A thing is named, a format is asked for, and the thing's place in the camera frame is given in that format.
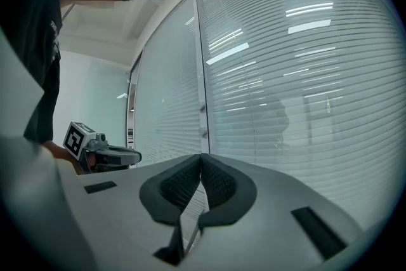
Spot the narrow white venetian blind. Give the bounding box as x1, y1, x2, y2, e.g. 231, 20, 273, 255
133, 0, 204, 168

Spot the person's black shirt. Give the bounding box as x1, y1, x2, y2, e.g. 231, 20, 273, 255
0, 0, 63, 144

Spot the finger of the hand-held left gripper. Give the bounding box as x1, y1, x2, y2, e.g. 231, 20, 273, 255
106, 145, 143, 169

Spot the grey partition frame post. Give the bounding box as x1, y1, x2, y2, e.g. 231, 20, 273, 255
191, 0, 211, 155

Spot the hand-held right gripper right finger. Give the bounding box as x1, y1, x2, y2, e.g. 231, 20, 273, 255
185, 152, 365, 271

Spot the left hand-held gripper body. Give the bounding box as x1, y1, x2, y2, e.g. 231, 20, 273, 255
63, 121, 110, 175

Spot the wide white venetian blind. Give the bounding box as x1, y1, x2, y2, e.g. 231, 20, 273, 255
195, 0, 406, 231

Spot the person's left forearm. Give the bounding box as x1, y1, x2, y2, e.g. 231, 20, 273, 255
42, 139, 84, 176

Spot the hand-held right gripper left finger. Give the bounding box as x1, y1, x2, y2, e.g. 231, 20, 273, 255
58, 153, 203, 271

